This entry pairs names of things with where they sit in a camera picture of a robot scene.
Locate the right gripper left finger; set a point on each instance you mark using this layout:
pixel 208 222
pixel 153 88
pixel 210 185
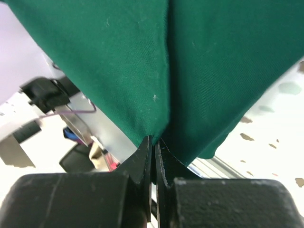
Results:
pixel 117 199

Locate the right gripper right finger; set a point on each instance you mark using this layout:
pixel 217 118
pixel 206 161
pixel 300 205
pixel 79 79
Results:
pixel 185 200

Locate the green surgical drape cloth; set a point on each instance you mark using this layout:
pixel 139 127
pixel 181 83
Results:
pixel 182 70

